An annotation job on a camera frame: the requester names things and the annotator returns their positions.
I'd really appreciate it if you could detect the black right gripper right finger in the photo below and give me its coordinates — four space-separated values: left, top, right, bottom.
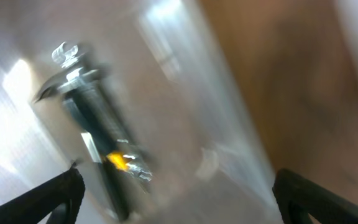
272 169 358 224

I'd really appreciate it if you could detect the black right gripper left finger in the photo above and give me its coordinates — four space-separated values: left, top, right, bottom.
0 168 85 224

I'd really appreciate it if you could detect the yellow black screwdriver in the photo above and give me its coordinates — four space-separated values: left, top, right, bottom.
63 86 155 222

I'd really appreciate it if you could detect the claw hammer black handle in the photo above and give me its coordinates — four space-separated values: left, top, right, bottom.
32 65 109 163

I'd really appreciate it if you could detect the silver offset wrench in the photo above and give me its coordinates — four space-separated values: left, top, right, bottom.
51 42 85 68

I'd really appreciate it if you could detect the clear plastic container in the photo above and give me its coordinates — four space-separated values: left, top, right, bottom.
0 1 281 223

